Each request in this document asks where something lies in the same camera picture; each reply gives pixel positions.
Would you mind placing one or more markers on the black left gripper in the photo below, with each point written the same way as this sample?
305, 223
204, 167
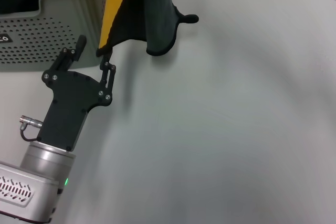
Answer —
71, 103

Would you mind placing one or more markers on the yellow and dark green towel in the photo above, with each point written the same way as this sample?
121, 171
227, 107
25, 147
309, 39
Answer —
147, 11

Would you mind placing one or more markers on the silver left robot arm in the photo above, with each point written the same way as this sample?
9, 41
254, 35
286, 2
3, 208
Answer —
44, 161

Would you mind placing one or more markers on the grey-green perforated storage box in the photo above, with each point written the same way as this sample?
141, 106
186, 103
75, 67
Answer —
34, 37

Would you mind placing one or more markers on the silver vented wrist camera box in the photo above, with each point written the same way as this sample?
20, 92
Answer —
23, 190

